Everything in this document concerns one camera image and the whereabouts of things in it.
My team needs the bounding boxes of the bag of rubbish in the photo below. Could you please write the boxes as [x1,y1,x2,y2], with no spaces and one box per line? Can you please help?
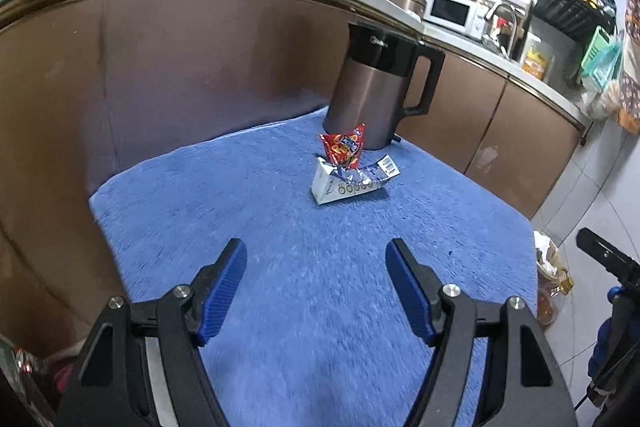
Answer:
[534,230,575,329]

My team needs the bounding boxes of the blue towel mat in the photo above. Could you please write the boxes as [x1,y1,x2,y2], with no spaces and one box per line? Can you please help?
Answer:
[90,112,537,426]

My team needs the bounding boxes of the yellow detergent bottle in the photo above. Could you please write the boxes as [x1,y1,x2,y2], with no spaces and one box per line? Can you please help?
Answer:
[521,40,555,83]

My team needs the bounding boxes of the white small carton box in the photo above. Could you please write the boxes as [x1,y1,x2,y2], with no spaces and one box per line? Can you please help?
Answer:
[310,157,384,205]

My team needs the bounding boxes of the chrome sink faucet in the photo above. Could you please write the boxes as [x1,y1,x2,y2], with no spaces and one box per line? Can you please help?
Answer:
[484,1,520,60]

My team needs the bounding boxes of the red snack wrapper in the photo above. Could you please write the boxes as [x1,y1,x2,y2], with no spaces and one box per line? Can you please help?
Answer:
[319,124,366,169]

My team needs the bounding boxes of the brown lower cabinets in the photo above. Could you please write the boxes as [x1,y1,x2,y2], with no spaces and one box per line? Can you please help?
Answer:
[1,0,423,357]

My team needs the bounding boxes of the white microwave oven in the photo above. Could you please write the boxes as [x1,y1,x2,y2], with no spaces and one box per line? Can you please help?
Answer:
[423,0,488,41]

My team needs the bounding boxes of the barcode foil wrapper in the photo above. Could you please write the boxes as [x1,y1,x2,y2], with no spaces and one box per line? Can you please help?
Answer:
[332,155,400,186]

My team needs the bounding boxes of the floral hanging apron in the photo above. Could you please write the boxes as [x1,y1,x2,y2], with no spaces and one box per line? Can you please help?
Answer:
[617,0,640,135]

